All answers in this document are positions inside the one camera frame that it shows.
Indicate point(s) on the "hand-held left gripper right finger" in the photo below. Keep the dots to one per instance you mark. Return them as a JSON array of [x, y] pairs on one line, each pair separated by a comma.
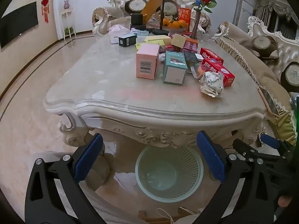
[[210, 159]]

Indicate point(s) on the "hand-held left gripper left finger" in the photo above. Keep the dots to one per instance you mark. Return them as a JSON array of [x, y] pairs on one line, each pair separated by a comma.
[[87, 159]]

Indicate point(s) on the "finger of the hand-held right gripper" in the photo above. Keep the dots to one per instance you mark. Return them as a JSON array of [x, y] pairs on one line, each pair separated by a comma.
[[269, 141], [243, 148]]

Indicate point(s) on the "pale green mesh wastebasket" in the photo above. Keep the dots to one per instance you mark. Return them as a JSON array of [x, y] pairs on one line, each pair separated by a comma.
[[168, 158]]

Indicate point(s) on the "large red medicine box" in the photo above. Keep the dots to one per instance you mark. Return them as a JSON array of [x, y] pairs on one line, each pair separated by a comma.
[[225, 73]]

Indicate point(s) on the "magenta cosmetics box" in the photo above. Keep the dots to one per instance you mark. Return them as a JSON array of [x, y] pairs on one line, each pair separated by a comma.
[[190, 44]]

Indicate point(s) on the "tan cardboard box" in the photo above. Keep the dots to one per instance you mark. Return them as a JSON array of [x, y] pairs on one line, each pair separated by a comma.
[[178, 40]]

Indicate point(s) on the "person's right hand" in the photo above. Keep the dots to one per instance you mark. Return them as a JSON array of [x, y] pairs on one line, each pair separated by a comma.
[[283, 201]]

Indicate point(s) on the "yellow-green cloth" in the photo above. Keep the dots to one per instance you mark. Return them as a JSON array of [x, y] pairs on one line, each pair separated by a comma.
[[289, 123]]

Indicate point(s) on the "pink smartphone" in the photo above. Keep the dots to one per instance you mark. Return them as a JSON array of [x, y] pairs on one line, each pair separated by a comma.
[[268, 100]]

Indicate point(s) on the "person's light grey trousers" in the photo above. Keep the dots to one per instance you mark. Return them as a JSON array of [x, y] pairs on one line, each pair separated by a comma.
[[116, 207]]

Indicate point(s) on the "ornate cream marble table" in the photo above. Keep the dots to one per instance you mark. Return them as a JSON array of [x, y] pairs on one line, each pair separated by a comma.
[[151, 130]]

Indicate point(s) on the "round dark sofa cushion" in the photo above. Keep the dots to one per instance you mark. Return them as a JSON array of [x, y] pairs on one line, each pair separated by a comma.
[[171, 7], [136, 4], [292, 74]]

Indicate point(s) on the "crumpled printed paper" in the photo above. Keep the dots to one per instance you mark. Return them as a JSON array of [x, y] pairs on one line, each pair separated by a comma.
[[211, 84]]

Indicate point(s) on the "brown paper bag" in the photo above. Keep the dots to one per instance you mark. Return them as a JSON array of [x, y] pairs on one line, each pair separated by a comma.
[[149, 218]]

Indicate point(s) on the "ornate beige fringed sofa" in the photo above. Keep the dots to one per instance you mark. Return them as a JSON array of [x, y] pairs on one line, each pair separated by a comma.
[[247, 58]]

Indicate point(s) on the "square brown sofa cushion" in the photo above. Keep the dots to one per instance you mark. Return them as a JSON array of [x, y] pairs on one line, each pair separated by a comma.
[[265, 45]]

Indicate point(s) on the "small red medicine box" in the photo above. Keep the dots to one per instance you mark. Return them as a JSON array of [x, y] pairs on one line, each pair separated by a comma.
[[210, 54]]

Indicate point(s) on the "small white box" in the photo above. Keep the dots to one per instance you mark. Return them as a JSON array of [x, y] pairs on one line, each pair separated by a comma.
[[199, 57]]

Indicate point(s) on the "teal cardboard box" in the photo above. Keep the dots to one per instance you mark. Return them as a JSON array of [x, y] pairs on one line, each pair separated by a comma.
[[174, 63]]

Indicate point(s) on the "dark grey flat box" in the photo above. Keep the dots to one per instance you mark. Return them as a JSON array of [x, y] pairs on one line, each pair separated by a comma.
[[190, 56]]

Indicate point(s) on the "pink cardboard box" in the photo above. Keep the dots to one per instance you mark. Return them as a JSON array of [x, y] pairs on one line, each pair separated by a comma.
[[147, 60]]

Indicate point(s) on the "light green flat box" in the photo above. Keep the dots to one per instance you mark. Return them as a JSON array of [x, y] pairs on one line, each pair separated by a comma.
[[141, 46]]

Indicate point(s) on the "black cardboard box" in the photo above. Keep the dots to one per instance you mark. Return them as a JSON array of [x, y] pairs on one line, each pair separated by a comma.
[[127, 40]]

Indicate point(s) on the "grey draped curtains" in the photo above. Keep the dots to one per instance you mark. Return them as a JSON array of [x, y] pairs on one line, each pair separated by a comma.
[[275, 14]]

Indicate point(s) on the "white tissue pack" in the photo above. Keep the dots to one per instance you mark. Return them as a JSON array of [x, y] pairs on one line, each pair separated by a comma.
[[118, 31]]

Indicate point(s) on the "pale yellow flat box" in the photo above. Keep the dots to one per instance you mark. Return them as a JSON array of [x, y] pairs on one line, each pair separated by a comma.
[[157, 38]]

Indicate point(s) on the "brown glass vase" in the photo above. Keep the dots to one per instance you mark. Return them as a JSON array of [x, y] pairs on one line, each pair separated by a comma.
[[196, 23]]

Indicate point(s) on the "light blue small box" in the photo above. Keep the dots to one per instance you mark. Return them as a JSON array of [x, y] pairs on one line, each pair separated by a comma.
[[142, 36]]

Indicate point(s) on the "orange fruit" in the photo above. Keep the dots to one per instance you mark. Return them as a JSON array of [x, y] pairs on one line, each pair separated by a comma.
[[182, 24], [174, 24], [165, 22]]

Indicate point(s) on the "white plant stand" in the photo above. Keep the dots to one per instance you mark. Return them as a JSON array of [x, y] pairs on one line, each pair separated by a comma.
[[67, 16]]

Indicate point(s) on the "red greeting card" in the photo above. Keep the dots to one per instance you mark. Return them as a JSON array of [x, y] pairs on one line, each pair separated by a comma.
[[184, 14]]

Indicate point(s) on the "black cylinder speaker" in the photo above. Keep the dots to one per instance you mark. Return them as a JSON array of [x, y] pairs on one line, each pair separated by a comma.
[[136, 19]]

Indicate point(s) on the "purple vase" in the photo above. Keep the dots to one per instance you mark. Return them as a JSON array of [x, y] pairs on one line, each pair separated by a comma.
[[67, 4]]

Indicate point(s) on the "black tripod stand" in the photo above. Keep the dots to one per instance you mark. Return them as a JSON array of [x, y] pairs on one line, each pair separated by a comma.
[[162, 9]]

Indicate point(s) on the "orange-brown envelope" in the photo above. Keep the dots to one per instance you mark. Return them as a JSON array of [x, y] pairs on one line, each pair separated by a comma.
[[149, 9]]

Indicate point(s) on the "black wall television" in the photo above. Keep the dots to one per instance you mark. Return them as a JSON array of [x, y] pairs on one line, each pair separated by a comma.
[[18, 24]]

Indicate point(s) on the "red knot wall ornament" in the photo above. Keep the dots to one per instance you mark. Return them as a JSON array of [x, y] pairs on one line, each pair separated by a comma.
[[45, 8]]

